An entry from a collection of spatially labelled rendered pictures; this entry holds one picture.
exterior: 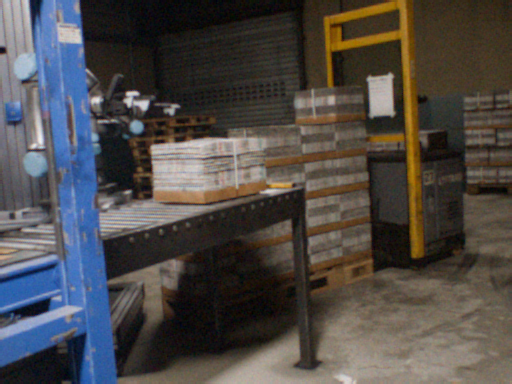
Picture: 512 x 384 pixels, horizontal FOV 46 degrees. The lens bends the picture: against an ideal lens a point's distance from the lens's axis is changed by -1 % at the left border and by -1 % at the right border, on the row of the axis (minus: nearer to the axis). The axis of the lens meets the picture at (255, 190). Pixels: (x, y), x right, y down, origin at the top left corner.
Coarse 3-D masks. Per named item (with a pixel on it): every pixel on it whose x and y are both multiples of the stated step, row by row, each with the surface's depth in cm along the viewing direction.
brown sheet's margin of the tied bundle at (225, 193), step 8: (160, 192) 246; (168, 192) 242; (176, 192) 239; (184, 192) 237; (192, 192) 234; (200, 192) 231; (208, 192) 232; (216, 192) 235; (224, 192) 239; (160, 200) 246; (168, 200) 243; (176, 200) 240; (184, 200) 237; (192, 200) 235; (200, 200) 232; (208, 200) 232; (216, 200) 235
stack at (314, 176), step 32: (288, 224) 369; (320, 224) 386; (224, 256) 343; (256, 256) 354; (288, 256) 370; (320, 256) 388; (192, 288) 332; (224, 288) 341; (256, 288) 363; (320, 288) 390; (192, 320) 344; (224, 320) 341
